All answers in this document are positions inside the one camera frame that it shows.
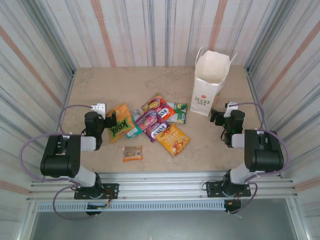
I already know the teal striped snack bag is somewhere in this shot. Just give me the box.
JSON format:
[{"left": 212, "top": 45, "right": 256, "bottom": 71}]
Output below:
[{"left": 126, "top": 109, "right": 144, "bottom": 139}]

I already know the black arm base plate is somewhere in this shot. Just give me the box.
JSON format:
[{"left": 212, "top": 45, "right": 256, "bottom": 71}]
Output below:
[
  {"left": 201, "top": 181, "right": 252, "bottom": 198},
  {"left": 74, "top": 183, "right": 120, "bottom": 200}
]

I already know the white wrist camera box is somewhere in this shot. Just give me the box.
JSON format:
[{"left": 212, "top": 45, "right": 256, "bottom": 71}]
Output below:
[
  {"left": 90, "top": 102, "right": 107, "bottom": 117},
  {"left": 224, "top": 101, "right": 239, "bottom": 118}
]

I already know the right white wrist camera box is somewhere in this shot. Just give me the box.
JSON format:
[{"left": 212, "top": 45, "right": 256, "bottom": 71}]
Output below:
[{"left": 224, "top": 101, "right": 239, "bottom": 118}]

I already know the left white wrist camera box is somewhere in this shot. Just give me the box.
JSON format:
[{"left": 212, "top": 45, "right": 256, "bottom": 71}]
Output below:
[{"left": 90, "top": 102, "right": 107, "bottom": 117}]

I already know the white paper bag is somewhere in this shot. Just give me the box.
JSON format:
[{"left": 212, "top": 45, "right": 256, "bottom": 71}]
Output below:
[{"left": 189, "top": 47, "right": 238, "bottom": 118}]

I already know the orange Krax snack bag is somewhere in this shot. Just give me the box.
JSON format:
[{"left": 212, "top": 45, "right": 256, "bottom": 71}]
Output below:
[{"left": 105, "top": 102, "right": 134, "bottom": 144}]

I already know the green white snack bag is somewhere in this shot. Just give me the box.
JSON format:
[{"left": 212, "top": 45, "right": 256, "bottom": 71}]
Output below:
[{"left": 166, "top": 101, "right": 188, "bottom": 125}]

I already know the red Fox's candy bag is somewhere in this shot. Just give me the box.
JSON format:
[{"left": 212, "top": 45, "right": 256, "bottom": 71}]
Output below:
[{"left": 140, "top": 93, "right": 177, "bottom": 121}]

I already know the grey slotted cable duct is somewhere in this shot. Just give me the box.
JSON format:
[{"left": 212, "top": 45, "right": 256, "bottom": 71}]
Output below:
[{"left": 36, "top": 201, "right": 227, "bottom": 213}]

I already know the purple Fox's candy bag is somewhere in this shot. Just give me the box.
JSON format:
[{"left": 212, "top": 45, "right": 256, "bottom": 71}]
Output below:
[{"left": 134, "top": 108, "right": 171, "bottom": 143}]

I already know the yellow chips bag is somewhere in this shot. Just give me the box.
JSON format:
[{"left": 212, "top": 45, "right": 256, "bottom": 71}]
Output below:
[{"left": 154, "top": 123, "right": 191, "bottom": 158}]

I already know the small orange snack packet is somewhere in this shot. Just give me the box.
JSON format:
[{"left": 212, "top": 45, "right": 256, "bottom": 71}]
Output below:
[{"left": 122, "top": 145, "right": 144, "bottom": 163}]

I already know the aluminium mounting rail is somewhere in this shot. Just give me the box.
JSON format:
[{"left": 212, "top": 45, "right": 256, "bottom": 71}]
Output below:
[{"left": 26, "top": 171, "right": 300, "bottom": 203}]

